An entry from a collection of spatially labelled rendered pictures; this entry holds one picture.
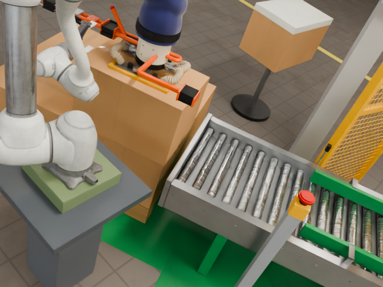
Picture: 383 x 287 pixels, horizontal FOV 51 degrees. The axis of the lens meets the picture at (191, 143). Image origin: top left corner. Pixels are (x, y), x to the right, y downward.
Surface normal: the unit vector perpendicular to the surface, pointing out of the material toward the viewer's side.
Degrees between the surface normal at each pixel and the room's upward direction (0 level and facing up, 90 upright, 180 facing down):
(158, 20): 83
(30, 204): 0
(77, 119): 8
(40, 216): 0
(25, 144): 72
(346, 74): 90
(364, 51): 90
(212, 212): 90
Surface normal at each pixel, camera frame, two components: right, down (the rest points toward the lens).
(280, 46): -0.69, 0.32
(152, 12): -0.47, 0.22
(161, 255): 0.27, -0.72
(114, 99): -0.37, 0.54
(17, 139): 0.33, 0.43
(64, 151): 0.34, 0.60
